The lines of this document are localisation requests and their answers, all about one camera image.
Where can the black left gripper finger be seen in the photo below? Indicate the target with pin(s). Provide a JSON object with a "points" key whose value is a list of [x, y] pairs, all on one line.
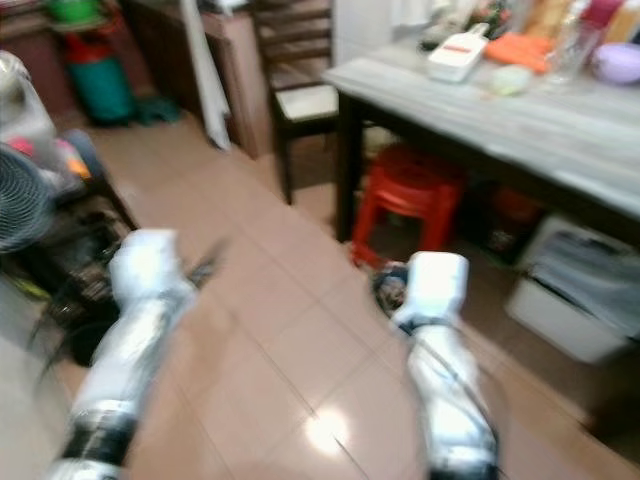
{"points": [[208, 265]]}

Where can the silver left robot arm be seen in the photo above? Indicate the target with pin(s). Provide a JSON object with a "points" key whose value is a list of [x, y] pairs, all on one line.
{"points": [[125, 370]]}

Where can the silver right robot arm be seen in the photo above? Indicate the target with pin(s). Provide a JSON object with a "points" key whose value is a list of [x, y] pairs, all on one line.
{"points": [[455, 400]]}

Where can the red plastic stool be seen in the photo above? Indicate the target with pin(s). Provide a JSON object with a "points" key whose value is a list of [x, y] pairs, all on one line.
{"points": [[410, 190]]}

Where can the black bucket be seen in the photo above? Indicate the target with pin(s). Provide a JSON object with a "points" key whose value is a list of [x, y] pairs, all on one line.
{"points": [[82, 340]]}

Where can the dark wooden chair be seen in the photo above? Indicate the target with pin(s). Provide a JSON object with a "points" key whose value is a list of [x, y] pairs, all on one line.
{"points": [[295, 105]]}

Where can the white leaning board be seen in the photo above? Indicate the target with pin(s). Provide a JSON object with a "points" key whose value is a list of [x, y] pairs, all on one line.
{"points": [[208, 80]]}

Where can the white plastic storage box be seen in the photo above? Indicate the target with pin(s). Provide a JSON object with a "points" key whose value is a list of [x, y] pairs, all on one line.
{"points": [[575, 290]]}

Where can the brown wooden cabinet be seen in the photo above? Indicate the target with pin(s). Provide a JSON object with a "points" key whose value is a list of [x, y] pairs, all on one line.
{"points": [[245, 80]]}

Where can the grey floor fan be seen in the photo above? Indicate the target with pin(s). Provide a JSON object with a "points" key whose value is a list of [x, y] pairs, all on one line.
{"points": [[25, 200]]}

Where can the grey top dining table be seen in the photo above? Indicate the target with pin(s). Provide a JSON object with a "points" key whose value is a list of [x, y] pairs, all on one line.
{"points": [[510, 125]]}

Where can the green bin red top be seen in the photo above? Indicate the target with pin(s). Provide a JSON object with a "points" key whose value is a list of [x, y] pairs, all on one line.
{"points": [[100, 85]]}

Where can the small green lidded container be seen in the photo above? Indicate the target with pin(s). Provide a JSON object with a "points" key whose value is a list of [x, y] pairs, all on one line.
{"points": [[511, 80]]}

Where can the white grater red label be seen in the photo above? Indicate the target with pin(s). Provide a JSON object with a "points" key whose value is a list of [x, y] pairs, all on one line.
{"points": [[457, 56]]}

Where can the grey round appliance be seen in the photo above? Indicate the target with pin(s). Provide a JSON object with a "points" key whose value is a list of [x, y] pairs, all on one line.
{"points": [[22, 100]]}

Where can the green plastic basin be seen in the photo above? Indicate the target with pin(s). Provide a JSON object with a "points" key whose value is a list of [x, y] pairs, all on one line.
{"points": [[75, 10]]}

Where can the clear drinking glass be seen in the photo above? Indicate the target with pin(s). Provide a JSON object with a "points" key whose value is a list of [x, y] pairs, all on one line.
{"points": [[572, 55]]}

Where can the purple plastic bowl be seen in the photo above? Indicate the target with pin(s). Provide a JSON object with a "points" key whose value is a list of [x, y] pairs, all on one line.
{"points": [[617, 63]]}

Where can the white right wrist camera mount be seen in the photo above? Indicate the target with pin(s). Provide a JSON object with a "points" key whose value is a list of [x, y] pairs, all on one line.
{"points": [[435, 288]]}

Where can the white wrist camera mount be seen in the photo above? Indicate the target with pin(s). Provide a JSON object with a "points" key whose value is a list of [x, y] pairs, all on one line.
{"points": [[435, 288], [150, 268]]}

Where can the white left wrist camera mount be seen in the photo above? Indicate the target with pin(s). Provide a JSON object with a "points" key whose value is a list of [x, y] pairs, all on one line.
{"points": [[150, 268]]}

